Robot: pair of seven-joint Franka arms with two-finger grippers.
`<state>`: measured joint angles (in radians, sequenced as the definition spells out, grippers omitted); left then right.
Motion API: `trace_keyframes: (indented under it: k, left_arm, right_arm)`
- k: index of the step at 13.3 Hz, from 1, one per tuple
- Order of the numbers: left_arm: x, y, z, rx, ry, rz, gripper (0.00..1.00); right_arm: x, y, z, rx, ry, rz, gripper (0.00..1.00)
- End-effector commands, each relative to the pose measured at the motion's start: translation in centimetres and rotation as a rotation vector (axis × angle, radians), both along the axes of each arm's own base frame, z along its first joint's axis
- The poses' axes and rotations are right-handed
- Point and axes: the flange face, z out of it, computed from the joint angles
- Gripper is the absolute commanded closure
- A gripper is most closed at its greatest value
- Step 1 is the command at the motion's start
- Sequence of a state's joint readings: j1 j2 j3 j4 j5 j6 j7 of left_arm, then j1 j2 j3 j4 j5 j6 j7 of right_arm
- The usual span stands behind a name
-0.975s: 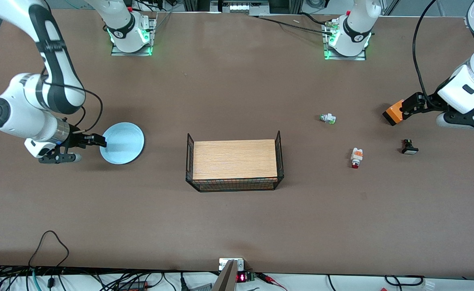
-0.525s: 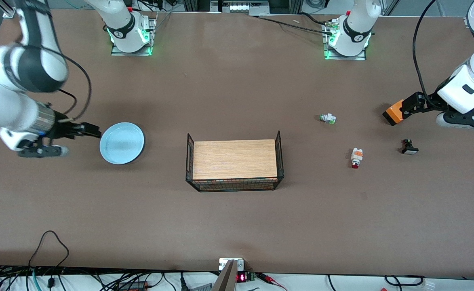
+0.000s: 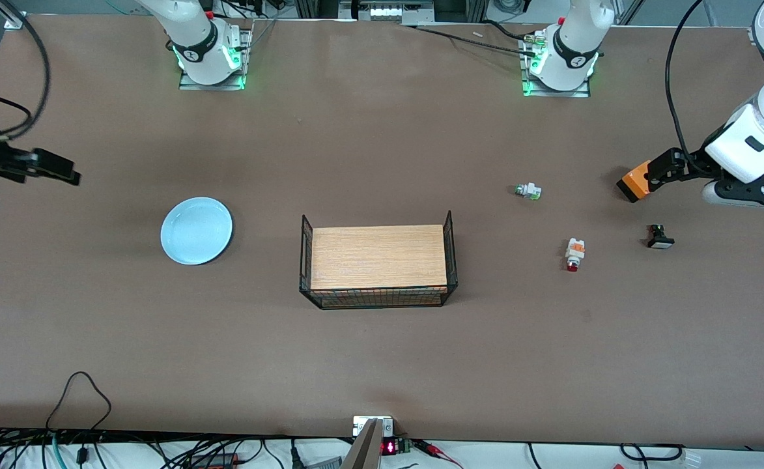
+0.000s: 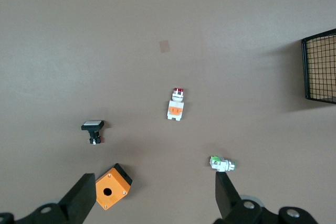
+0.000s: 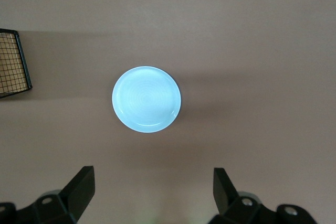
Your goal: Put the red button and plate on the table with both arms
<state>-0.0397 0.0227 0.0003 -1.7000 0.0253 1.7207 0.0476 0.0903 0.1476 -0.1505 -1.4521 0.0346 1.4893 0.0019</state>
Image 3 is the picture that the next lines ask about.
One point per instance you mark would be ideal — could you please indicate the red LED display board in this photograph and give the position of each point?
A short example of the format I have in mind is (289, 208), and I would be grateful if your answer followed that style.
(389, 447)

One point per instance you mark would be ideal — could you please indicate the black power adapter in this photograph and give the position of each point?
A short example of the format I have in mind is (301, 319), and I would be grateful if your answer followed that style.
(215, 460)

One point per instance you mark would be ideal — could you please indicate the red clip lead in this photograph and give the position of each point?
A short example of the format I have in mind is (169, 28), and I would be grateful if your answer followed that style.
(434, 448)

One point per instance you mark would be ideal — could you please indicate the silver mounting bracket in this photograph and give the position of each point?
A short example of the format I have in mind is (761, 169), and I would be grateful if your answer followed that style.
(359, 425)

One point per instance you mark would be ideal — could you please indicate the green push button switch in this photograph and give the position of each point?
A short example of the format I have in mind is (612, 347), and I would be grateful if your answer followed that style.
(529, 191)

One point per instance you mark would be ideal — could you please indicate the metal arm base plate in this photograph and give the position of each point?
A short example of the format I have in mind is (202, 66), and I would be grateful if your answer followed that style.
(538, 93)
(193, 83)

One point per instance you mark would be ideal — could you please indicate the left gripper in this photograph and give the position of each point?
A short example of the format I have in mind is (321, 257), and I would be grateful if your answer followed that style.
(695, 160)

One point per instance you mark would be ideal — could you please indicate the grey rack device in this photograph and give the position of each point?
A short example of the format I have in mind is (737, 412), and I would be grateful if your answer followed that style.
(388, 10)

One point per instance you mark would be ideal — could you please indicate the orange button box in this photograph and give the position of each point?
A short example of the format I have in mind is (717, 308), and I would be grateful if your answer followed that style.
(632, 184)

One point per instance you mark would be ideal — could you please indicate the red push button switch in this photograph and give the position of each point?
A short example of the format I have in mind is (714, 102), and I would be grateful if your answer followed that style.
(576, 251)

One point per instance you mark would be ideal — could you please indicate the black white square button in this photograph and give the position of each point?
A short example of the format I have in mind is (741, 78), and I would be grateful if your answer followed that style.
(659, 240)

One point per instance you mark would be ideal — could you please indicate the light blue round plate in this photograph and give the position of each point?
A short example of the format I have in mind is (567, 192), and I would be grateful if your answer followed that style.
(196, 231)

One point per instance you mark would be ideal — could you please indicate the grey camera post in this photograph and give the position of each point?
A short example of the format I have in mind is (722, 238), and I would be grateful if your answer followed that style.
(365, 449)

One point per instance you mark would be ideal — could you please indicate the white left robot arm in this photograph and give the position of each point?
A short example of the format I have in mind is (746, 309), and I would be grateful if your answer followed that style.
(577, 39)

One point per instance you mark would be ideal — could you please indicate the wooden board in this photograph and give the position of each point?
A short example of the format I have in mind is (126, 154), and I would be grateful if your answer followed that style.
(378, 257)

